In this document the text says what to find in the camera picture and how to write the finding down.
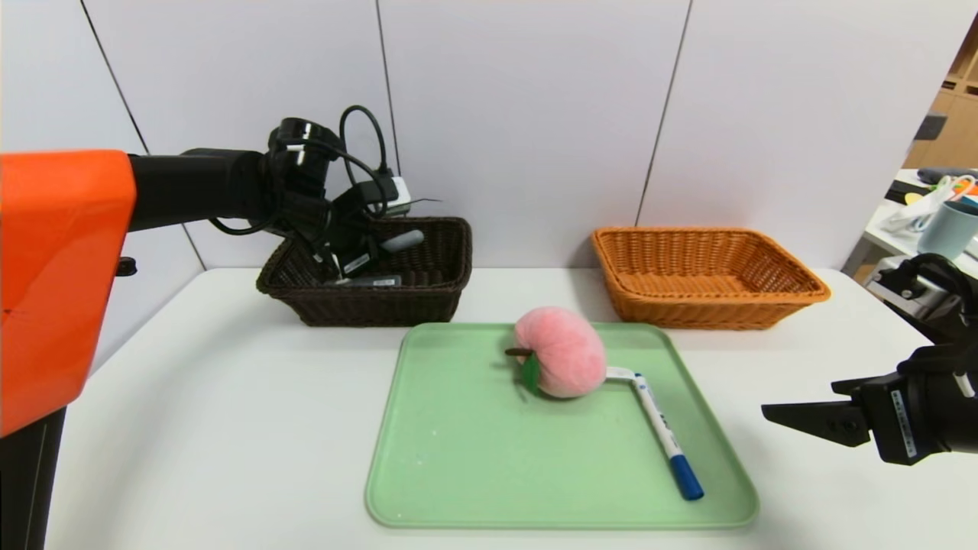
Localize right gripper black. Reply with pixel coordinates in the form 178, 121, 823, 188
760, 370, 978, 466

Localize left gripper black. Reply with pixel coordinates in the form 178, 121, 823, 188
323, 221, 380, 286

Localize grey barcoded pen case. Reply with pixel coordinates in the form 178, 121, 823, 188
325, 275, 403, 289

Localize white peeler grey handle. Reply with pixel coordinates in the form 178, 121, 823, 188
381, 229, 426, 255

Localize pink plush peach toy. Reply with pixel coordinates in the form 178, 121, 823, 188
504, 306, 608, 400

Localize dark brown wicker basket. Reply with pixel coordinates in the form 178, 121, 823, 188
256, 216, 474, 328

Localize orange wicker basket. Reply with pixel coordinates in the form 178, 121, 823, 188
590, 227, 831, 332

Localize white marker blue cap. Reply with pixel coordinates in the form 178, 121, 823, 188
607, 367, 704, 501

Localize white plastic bag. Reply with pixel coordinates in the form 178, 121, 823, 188
879, 177, 975, 234

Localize grey-blue mug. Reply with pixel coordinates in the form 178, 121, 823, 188
917, 200, 978, 261

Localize green plastic tray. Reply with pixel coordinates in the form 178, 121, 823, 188
365, 322, 759, 529

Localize wooden background shelf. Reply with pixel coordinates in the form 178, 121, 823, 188
899, 15, 978, 173

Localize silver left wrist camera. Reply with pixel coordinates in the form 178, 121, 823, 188
380, 177, 413, 217

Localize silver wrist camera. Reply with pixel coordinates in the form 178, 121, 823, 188
380, 177, 413, 217
870, 260, 960, 320

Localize black left camera cable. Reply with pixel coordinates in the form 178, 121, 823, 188
340, 105, 394, 205

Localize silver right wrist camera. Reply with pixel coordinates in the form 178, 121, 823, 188
870, 260, 960, 320

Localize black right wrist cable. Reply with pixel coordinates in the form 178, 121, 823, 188
902, 252, 978, 322

